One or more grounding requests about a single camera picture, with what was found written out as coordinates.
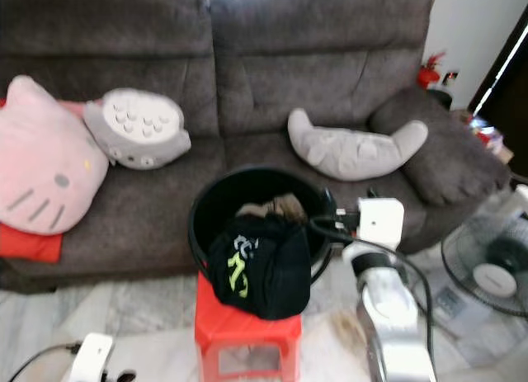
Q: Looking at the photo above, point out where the grey crescent plush cushion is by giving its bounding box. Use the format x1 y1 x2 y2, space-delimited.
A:
287 108 430 182

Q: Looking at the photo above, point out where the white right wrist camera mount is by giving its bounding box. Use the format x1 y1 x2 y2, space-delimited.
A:
357 198 406 249

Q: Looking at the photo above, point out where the pink cat face cushion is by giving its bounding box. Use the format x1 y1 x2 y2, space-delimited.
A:
0 75 111 236

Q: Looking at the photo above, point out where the black plastic bucket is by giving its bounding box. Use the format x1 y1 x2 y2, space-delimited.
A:
187 166 335 284

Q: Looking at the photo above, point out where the red fire extinguisher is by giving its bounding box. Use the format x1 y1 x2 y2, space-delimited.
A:
419 52 448 90

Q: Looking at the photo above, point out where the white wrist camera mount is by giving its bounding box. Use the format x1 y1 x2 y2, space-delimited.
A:
357 198 406 249
73 332 115 382

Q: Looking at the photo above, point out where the grey round creature cushion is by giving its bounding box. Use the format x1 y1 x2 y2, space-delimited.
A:
82 87 192 170

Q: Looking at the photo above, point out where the dark brown fabric sofa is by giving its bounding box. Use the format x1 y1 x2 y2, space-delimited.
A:
0 0 514 294

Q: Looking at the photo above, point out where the white grey floor fan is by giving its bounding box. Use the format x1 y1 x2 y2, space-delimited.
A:
441 188 528 318

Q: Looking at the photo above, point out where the red plastic stool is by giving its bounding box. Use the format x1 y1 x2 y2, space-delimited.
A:
194 271 303 382

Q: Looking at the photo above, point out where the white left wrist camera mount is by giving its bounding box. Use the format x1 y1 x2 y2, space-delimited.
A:
73 332 115 382

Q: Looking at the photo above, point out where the brown garment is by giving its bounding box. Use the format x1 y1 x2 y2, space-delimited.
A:
235 192 308 226

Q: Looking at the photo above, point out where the red cushion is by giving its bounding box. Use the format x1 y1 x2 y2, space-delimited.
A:
0 100 98 264

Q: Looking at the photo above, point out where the black garment with green print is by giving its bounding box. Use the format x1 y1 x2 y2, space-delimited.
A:
206 215 313 321

